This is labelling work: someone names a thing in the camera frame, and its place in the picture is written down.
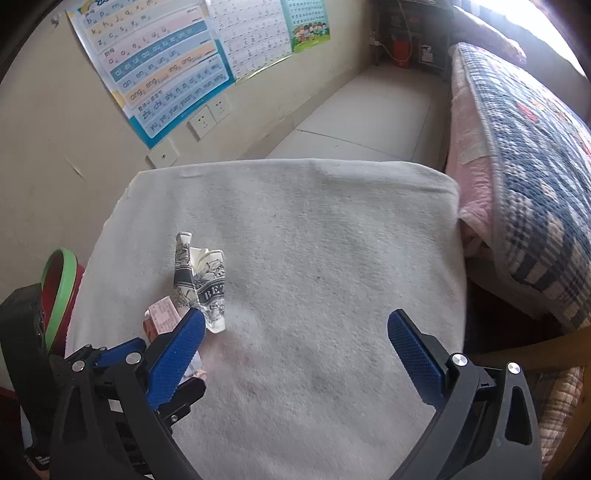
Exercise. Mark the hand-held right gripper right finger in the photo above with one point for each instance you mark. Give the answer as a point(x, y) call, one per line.
point(415, 360)

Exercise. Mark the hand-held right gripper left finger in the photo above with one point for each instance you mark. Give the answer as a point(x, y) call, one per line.
point(175, 360)

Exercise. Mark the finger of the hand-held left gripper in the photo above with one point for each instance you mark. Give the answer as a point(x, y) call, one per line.
point(184, 397)
point(115, 351)

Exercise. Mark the pink paper box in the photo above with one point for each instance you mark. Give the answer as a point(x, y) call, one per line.
point(161, 318)

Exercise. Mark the red bucket with green rim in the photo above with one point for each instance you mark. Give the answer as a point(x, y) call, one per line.
point(64, 277)

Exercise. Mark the white printed paper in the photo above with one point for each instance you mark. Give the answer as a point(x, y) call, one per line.
point(207, 286)

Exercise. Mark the patchwork seat cushion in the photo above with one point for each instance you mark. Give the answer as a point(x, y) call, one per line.
point(558, 406)

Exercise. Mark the pink bed sheet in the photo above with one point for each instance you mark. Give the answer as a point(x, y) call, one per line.
point(471, 138)

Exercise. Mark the small red bucket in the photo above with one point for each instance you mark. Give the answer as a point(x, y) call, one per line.
point(401, 50)

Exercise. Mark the dark shelf unit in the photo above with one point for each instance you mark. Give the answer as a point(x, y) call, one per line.
point(415, 23)

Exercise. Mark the bright window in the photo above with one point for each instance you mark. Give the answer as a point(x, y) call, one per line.
point(531, 23)

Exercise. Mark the white wall socket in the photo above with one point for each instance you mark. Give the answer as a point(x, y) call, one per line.
point(201, 123)
point(219, 110)
point(162, 153)

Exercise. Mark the blue letter wall poster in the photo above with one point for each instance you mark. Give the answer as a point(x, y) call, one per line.
point(152, 69)

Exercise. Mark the white chart wall poster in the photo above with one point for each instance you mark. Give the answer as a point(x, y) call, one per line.
point(254, 37)

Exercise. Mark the green wall poster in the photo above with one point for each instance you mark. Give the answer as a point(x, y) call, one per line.
point(307, 23)

